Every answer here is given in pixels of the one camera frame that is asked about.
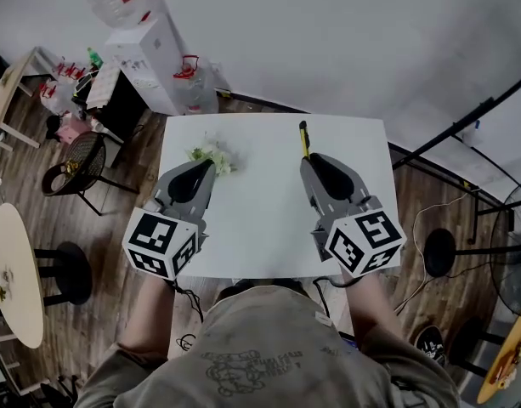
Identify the person's olive printed t-shirt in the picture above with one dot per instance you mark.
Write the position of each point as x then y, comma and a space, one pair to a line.
268, 355

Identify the white artificial flower bunch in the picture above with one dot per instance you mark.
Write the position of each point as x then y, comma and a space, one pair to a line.
219, 160

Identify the pink box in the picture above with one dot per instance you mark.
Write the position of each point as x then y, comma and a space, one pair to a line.
71, 130

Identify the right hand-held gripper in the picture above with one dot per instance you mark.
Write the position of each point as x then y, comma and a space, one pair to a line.
370, 236

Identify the person's right forearm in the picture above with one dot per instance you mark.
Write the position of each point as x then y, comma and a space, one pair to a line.
370, 304

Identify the black cabinet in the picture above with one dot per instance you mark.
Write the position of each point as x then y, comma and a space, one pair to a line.
120, 104

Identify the green plastic bottle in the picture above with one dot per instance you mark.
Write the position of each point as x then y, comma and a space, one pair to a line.
95, 58

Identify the light wooden desk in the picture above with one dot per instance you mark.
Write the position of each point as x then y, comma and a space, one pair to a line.
9, 87

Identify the round white table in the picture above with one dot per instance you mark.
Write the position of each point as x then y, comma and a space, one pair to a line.
15, 279

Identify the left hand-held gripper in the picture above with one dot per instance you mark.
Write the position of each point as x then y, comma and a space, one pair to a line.
160, 234

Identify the black printed round seat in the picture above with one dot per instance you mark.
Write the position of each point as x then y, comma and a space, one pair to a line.
430, 344

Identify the white water dispenser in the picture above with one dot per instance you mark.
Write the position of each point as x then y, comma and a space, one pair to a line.
151, 58

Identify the black standing fan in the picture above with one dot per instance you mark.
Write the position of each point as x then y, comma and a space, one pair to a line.
515, 249

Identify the round wooden table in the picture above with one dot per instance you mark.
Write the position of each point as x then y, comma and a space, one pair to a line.
508, 355

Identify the black wicker chair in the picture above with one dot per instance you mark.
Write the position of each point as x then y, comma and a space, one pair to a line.
79, 160

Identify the black round stool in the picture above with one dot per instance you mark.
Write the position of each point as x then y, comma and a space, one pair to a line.
73, 270
468, 347

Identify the white red plastic bags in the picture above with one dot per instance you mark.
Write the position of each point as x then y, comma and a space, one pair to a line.
62, 87

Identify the black metal rack frame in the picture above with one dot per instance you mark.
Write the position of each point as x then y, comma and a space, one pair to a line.
460, 128

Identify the person's left forearm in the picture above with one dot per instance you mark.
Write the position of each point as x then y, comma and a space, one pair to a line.
147, 313

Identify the yellow black utility knife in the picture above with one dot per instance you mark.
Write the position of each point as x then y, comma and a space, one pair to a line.
304, 140

